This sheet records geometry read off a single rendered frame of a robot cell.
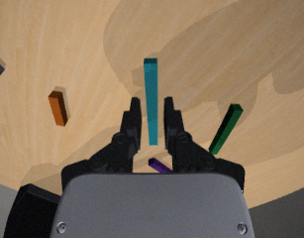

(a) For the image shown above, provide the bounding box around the purple rod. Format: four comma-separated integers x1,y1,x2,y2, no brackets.
149,158,172,173

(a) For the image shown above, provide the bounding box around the orange rod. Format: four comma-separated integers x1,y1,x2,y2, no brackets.
49,90,68,127

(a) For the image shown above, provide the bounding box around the turquoise rod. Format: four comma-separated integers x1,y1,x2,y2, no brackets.
144,58,157,146

